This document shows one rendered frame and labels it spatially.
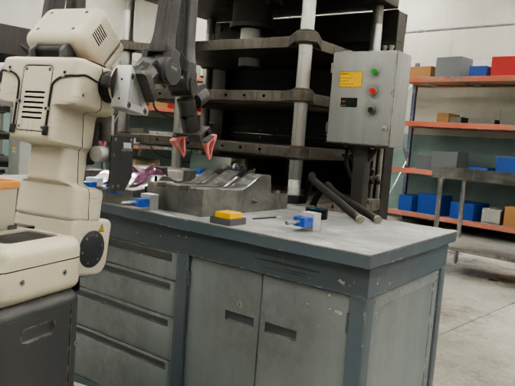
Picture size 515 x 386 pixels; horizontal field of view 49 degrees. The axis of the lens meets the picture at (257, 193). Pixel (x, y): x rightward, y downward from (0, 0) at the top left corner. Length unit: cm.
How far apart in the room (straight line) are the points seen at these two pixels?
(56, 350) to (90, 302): 92
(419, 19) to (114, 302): 767
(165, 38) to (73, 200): 51
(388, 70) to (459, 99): 627
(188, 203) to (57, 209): 46
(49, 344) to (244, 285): 64
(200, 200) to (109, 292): 57
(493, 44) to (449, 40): 64
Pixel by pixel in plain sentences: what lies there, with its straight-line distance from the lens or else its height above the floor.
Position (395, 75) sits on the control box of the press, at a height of 137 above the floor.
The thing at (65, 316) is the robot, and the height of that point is 63.
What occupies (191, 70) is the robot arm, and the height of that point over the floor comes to 125.
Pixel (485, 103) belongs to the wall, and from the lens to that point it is 856.
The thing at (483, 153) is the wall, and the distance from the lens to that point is 852.
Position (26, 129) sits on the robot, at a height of 105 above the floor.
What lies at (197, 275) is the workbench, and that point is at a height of 61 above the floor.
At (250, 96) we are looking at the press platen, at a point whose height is 126.
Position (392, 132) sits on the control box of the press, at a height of 113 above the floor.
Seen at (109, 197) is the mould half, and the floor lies 82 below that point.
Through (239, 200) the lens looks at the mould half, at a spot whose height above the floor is 85.
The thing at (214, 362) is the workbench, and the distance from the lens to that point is 189.
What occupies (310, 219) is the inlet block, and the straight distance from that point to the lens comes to 172.
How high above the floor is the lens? 107
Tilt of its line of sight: 6 degrees down
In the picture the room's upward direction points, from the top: 4 degrees clockwise
